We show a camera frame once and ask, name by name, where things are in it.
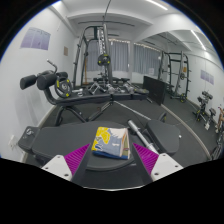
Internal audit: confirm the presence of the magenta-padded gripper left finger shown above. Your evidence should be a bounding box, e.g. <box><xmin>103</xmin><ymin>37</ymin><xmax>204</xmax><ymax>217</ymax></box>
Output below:
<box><xmin>41</xmin><ymin>143</ymin><xmax>93</xmax><ymax>187</ymax></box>

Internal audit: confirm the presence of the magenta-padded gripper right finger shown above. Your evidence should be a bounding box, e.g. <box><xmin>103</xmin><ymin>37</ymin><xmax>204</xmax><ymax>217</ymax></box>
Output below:
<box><xmin>132</xmin><ymin>142</ymin><xmax>184</xmax><ymax>184</ymax></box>

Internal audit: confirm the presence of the black padded gym bench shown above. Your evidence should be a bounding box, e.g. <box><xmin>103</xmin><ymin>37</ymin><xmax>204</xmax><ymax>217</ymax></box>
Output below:
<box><xmin>18</xmin><ymin>119</ymin><xmax>183</xmax><ymax>189</ymax></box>

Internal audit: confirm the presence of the silver barbell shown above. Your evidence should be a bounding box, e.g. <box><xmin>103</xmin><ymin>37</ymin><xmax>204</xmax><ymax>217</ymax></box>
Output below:
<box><xmin>114</xmin><ymin>100</ymin><xmax>160</xmax><ymax>155</ymax></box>

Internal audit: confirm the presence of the black exercise machine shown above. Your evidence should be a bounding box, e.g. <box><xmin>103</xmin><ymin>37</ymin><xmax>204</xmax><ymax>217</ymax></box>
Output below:
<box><xmin>194</xmin><ymin>90</ymin><xmax>218</xmax><ymax>129</ymax></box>

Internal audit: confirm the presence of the person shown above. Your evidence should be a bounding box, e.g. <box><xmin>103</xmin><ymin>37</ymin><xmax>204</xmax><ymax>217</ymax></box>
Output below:
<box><xmin>217</xmin><ymin>106</ymin><xmax>224</xmax><ymax>134</ymax></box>

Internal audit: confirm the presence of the black standing panel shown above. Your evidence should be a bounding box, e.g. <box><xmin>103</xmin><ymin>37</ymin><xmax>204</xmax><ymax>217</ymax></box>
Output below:
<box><xmin>142</xmin><ymin>75</ymin><xmax>168</xmax><ymax>106</ymax></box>

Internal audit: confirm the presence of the black yellow weight plate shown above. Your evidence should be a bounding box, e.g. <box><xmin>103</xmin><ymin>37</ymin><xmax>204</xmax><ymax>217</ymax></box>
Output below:
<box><xmin>97</xmin><ymin>53</ymin><xmax>112</xmax><ymax>67</ymax></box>
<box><xmin>54</xmin><ymin>76</ymin><xmax>73</xmax><ymax>99</ymax></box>

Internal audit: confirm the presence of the black bench with leg rollers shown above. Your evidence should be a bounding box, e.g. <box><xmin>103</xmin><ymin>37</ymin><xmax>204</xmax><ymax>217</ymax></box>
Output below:
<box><xmin>19</xmin><ymin>69</ymin><xmax>151</xmax><ymax>126</ymax></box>

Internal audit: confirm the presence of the black squat rack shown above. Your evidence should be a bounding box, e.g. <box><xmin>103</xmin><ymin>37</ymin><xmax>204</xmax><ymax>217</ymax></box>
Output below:
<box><xmin>159</xmin><ymin>50</ymin><xmax>191</xmax><ymax>104</ymax></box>

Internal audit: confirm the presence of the grey window curtain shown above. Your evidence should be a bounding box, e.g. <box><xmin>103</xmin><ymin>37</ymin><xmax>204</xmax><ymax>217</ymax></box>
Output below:
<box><xmin>133</xmin><ymin>43</ymin><xmax>162</xmax><ymax>76</ymax></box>
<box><xmin>85</xmin><ymin>39</ymin><xmax>130</xmax><ymax>73</ymax></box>

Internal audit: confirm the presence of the long ceiling light strip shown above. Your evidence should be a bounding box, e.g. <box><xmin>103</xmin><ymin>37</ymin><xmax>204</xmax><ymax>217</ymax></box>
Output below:
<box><xmin>189</xmin><ymin>29</ymin><xmax>208</xmax><ymax>52</ymax></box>
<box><xmin>144</xmin><ymin>0</ymin><xmax>169</xmax><ymax>11</ymax></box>

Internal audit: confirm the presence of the white wall socket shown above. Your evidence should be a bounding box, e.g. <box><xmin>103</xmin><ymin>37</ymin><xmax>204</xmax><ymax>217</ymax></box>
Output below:
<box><xmin>8</xmin><ymin>134</ymin><xmax>19</xmax><ymax>149</ymax></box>

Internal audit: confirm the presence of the small purple wall poster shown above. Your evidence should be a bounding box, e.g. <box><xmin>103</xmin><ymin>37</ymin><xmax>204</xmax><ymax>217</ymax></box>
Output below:
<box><xmin>199</xmin><ymin>69</ymin><xmax>215</xmax><ymax>86</ymax></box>

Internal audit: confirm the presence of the large purple wall poster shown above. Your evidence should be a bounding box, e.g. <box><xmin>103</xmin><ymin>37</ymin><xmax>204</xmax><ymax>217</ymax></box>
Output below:
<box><xmin>19</xmin><ymin>26</ymin><xmax>52</xmax><ymax>52</ymax></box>

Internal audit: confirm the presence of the grey cable power rack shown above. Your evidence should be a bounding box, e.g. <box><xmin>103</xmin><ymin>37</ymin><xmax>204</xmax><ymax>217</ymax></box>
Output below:
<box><xmin>72</xmin><ymin>23</ymin><xmax>123</xmax><ymax>93</ymax></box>

